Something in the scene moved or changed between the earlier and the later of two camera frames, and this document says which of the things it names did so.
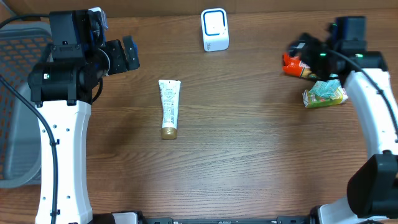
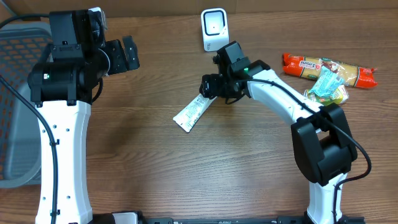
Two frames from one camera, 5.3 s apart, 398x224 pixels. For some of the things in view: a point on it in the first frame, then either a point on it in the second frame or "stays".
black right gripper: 313,46 -> 215,87
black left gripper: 114,49 stays
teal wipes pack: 326,88 stays
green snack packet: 311,101 stays
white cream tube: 170,91 -> 186,119
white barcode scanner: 215,29 stays
